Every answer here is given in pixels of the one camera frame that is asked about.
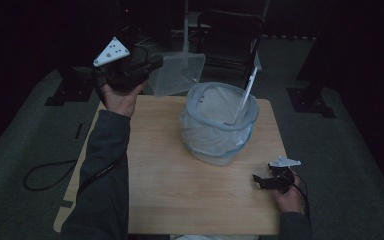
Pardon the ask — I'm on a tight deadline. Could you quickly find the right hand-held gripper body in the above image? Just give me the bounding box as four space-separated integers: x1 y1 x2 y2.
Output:
268 156 303 195

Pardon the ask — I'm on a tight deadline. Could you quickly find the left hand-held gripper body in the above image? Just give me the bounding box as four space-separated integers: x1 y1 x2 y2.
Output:
93 36 148 93

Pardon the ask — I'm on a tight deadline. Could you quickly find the white mesh laundry basket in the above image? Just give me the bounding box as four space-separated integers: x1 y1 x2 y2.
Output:
179 81 260 167

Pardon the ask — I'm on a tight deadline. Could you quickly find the person's right hand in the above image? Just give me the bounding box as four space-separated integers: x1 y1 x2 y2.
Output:
271 175 305 215

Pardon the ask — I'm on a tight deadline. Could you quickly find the person's left hand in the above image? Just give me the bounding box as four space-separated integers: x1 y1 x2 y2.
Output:
99 79 148 118

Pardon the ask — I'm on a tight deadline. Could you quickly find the clear plastic storage box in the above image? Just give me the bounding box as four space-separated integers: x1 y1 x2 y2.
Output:
147 51 207 97

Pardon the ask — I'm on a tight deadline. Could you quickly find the white stand pole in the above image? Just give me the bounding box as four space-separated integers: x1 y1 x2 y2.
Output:
182 0 192 53

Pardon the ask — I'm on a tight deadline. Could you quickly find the black stand base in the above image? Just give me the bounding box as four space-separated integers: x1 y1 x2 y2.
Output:
44 66 96 107
286 87 337 119

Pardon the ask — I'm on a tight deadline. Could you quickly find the black chair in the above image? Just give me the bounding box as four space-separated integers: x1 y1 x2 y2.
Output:
195 10 265 82

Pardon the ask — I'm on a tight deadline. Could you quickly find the white stick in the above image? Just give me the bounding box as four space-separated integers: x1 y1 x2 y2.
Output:
232 66 259 125

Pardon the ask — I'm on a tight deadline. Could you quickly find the right hand-held gripper cable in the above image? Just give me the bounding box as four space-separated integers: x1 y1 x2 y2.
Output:
292 172 312 223

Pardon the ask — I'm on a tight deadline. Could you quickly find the hand-held gripper cable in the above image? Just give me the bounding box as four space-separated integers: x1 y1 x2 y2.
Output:
292 172 312 223
22 151 128 201

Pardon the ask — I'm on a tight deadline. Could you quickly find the left hand-held gripper cable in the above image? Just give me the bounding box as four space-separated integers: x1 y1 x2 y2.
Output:
22 151 128 201

